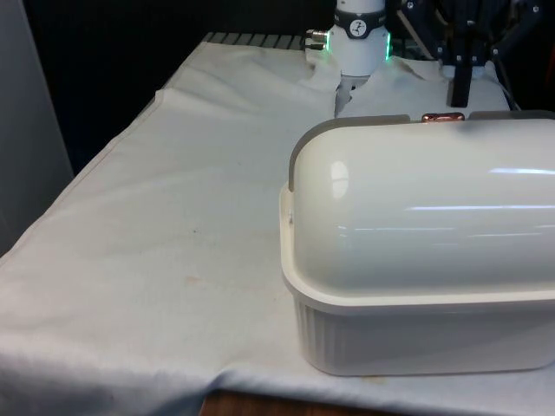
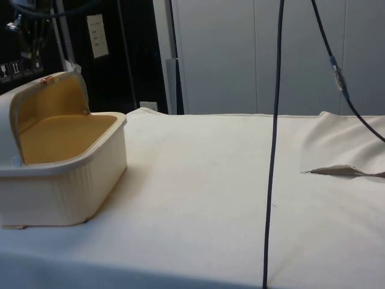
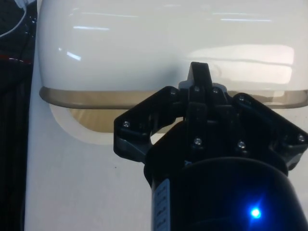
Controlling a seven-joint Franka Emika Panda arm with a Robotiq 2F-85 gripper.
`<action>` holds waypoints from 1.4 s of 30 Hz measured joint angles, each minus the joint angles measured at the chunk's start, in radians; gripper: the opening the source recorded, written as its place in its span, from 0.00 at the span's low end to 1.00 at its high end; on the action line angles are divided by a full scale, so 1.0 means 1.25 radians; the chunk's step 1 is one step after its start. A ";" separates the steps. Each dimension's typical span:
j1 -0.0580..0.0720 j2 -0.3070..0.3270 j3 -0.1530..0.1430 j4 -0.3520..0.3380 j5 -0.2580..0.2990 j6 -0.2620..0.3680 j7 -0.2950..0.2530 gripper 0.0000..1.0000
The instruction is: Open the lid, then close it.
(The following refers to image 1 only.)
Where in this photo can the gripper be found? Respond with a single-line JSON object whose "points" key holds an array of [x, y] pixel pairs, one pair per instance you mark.
{"points": [[459, 17]]}

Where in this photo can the cream box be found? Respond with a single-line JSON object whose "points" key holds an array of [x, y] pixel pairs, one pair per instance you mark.
{"points": [[412, 338]]}

